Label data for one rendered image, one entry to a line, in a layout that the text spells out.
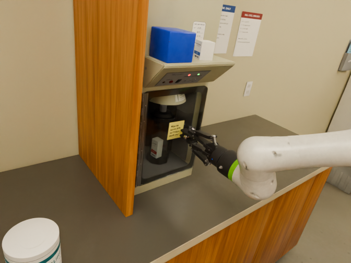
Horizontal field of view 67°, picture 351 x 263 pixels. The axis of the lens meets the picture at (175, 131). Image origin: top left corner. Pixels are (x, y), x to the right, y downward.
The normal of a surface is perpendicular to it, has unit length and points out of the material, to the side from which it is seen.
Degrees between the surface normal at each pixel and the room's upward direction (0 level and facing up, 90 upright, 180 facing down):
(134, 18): 90
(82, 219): 0
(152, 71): 90
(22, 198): 0
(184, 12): 90
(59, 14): 90
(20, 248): 0
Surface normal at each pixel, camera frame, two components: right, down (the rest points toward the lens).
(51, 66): 0.60, 0.42
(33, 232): 0.13, -0.89
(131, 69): -0.79, 0.18
